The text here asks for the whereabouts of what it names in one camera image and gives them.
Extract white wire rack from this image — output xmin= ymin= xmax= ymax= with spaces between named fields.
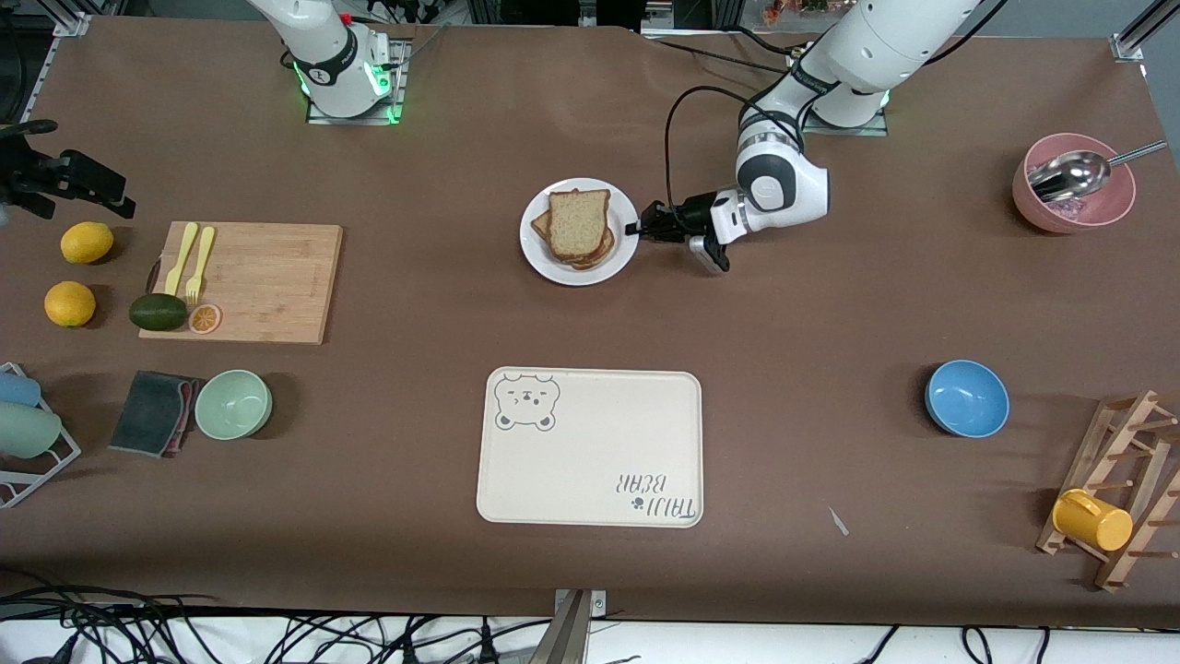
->
xmin=0 ymin=362 xmax=82 ymax=510

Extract yellow plastic knife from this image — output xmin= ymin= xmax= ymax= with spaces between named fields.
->
xmin=164 ymin=222 xmax=199 ymax=298

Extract clear plastic ice cubes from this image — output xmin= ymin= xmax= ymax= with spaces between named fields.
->
xmin=1042 ymin=194 xmax=1107 ymax=224

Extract pale green bowl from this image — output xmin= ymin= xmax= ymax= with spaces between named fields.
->
xmin=194 ymin=369 xmax=274 ymax=441

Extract brown bread slice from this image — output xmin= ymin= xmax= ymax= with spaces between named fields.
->
xmin=548 ymin=188 xmax=612 ymax=262
xmin=531 ymin=208 xmax=617 ymax=271

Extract white round plate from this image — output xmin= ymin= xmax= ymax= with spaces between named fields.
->
xmin=519 ymin=177 xmax=641 ymax=287

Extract dark grey cloth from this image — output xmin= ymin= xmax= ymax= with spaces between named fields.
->
xmin=109 ymin=371 xmax=190 ymax=458

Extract black floor cable bundle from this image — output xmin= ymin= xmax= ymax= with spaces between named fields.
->
xmin=0 ymin=567 xmax=646 ymax=664

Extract light blue cup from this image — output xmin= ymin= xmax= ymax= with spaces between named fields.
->
xmin=0 ymin=371 xmax=42 ymax=409

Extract cream bear print tray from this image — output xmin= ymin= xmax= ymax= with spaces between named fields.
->
xmin=476 ymin=366 xmax=704 ymax=529

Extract blue bowl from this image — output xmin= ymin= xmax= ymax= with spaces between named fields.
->
xmin=925 ymin=359 xmax=1010 ymax=439

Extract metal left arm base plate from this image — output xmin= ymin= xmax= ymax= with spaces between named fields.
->
xmin=791 ymin=41 xmax=891 ymax=138

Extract wooden cutting board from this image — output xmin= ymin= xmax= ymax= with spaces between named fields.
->
xmin=138 ymin=222 xmax=344 ymax=347

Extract dark green avocado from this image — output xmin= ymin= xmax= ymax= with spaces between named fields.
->
xmin=128 ymin=293 xmax=190 ymax=332

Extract yellow lemon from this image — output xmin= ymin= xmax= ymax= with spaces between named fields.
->
xmin=44 ymin=280 xmax=97 ymax=328
xmin=60 ymin=221 xmax=115 ymax=266

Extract pale green cup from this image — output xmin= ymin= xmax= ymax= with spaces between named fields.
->
xmin=0 ymin=402 xmax=63 ymax=459

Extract black table cable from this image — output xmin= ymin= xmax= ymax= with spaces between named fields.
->
xmin=645 ymin=35 xmax=803 ymax=77

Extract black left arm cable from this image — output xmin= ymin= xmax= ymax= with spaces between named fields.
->
xmin=664 ymin=85 xmax=803 ymax=231

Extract yellow plastic fork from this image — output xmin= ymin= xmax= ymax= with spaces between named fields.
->
xmin=185 ymin=227 xmax=217 ymax=305

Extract pink cloth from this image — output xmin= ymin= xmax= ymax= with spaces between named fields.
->
xmin=175 ymin=378 xmax=202 ymax=453

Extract wooden peg rack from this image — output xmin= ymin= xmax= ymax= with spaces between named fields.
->
xmin=1035 ymin=389 xmax=1180 ymax=593

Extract metal scoop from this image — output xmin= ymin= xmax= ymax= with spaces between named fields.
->
xmin=1028 ymin=138 xmax=1170 ymax=204

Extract pink bowl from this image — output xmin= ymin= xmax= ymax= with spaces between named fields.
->
xmin=1011 ymin=133 xmax=1137 ymax=234

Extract yellow mug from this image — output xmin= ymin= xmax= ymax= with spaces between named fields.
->
xmin=1052 ymin=488 xmax=1135 ymax=552

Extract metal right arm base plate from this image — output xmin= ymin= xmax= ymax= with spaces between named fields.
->
xmin=306 ymin=37 xmax=411 ymax=126

